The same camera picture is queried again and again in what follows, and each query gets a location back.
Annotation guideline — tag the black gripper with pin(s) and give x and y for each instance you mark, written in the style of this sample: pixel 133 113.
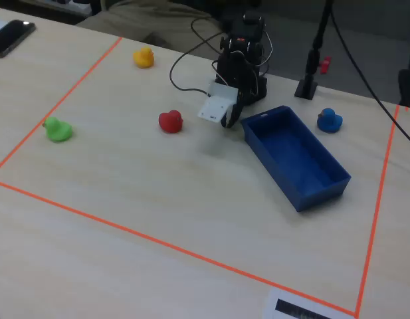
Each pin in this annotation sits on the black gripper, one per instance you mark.
pixel 233 113

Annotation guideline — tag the green rubber duck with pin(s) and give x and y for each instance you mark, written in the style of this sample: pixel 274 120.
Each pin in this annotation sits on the green rubber duck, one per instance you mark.
pixel 60 131

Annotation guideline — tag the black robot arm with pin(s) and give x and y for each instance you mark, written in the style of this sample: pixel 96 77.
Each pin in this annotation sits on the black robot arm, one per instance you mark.
pixel 249 33

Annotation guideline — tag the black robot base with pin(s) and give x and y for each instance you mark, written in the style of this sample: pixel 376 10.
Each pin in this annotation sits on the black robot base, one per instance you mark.
pixel 259 91

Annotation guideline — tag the red rubber duck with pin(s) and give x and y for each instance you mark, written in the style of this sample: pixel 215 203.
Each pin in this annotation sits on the red rubber duck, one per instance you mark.
pixel 169 123

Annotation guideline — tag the blue plastic box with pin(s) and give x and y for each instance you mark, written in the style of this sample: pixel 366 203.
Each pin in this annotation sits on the blue plastic box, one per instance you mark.
pixel 291 146

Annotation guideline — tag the blue rubber duck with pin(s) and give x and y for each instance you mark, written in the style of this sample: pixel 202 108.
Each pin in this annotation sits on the blue rubber duck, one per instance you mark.
pixel 329 122

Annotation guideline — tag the yellow rubber duck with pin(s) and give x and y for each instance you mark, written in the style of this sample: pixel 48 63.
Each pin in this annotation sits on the yellow rubber duck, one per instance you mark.
pixel 143 59

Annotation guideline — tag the red clamp knob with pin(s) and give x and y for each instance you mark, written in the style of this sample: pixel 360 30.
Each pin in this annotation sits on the red clamp knob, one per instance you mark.
pixel 325 64

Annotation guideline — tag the orange tape strip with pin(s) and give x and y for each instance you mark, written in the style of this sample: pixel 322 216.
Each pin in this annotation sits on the orange tape strip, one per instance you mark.
pixel 379 199
pixel 58 104
pixel 178 248

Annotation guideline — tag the dark chair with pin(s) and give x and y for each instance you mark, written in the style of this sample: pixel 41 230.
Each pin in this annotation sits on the dark chair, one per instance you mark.
pixel 409 83

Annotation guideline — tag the white paper with black bar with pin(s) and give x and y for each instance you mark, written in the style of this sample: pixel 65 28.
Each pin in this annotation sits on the white paper with black bar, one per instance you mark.
pixel 291 304

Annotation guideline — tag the black smartphone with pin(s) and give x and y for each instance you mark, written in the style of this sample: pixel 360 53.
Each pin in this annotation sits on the black smartphone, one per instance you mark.
pixel 10 38

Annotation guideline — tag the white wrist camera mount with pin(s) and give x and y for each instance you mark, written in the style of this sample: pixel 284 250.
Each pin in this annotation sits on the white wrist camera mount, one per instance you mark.
pixel 216 104

